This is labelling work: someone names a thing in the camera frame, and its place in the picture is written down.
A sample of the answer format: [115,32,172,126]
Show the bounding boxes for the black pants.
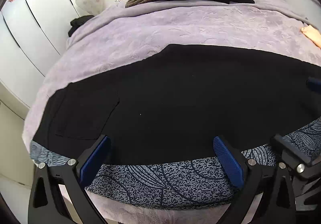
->
[33,44,320,165]

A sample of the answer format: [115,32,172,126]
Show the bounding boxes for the orange garment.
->
[301,25,321,48]

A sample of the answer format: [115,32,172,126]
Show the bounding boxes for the lilac bed blanket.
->
[22,0,320,223]

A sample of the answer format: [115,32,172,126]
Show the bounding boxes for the blue grey patterned cloth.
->
[30,118,320,210]

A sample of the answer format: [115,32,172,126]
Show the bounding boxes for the white wardrobe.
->
[1,0,85,107]

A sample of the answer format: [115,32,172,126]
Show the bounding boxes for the black garment beside bed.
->
[68,15,94,37]

